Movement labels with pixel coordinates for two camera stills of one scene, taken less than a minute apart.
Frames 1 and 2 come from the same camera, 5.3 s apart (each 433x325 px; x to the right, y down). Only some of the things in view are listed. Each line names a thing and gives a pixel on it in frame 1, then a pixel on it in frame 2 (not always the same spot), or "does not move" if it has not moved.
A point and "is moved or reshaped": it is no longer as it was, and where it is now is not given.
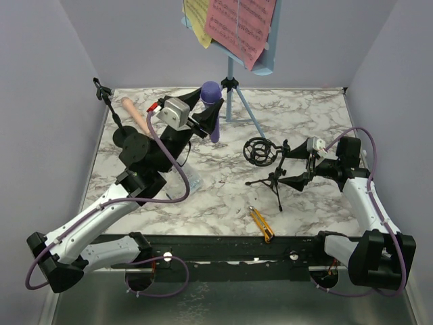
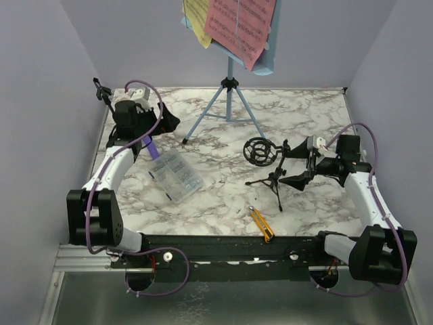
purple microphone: [212, 92] is moved or reshaped
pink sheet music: [241, 28] does not move
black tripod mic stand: [261, 152] does not move
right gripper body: [312, 166] does not move
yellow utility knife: [262, 225] does not move
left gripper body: [195, 128] to [147, 120]
